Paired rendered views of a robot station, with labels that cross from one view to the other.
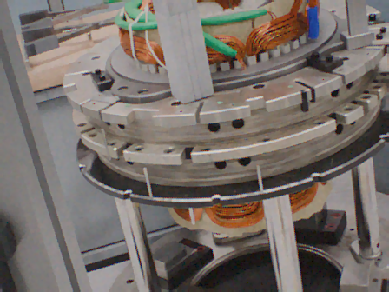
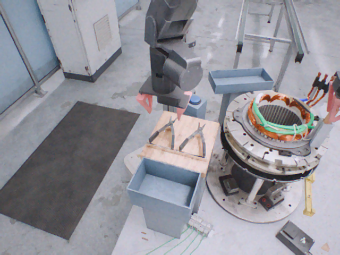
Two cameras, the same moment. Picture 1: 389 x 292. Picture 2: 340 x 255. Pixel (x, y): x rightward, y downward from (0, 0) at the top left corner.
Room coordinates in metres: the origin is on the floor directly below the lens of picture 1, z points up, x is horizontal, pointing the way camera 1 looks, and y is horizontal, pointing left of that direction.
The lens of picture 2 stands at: (0.76, 0.54, 1.58)
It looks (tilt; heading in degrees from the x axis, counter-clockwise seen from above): 45 degrees down; 298
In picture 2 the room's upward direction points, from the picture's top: straight up
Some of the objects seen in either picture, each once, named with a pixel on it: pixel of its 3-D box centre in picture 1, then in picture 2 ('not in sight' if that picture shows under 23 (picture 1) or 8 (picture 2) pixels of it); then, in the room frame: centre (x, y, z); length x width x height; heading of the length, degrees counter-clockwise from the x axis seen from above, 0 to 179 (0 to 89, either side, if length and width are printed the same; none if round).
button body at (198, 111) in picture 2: not in sight; (192, 124); (1.01, -0.09, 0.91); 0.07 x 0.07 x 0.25; 82
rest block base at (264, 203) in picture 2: not in sight; (271, 200); (0.63, 0.04, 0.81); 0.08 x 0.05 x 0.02; 56
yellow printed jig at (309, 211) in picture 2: not in sight; (310, 188); (0.49, -0.09, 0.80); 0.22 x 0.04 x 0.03; 95
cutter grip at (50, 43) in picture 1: (42, 45); (204, 149); (0.88, 0.15, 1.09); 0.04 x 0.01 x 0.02; 115
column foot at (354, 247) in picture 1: (370, 256); not in sight; (0.73, -0.18, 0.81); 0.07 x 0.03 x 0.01; 6
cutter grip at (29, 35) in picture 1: (38, 33); (184, 144); (0.93, 0.16, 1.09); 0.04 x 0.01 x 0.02; 85
